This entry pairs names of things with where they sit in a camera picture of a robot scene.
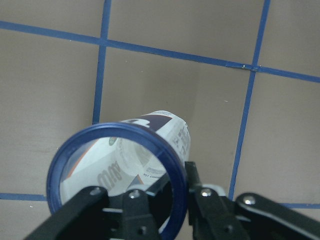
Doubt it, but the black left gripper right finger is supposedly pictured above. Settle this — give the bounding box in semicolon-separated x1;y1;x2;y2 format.
185;161;320;240

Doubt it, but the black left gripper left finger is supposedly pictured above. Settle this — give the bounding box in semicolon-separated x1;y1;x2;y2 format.
26;186;160;240

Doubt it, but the white blue tennis ball can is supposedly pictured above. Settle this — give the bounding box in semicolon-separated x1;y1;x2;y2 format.
46;110;191;240

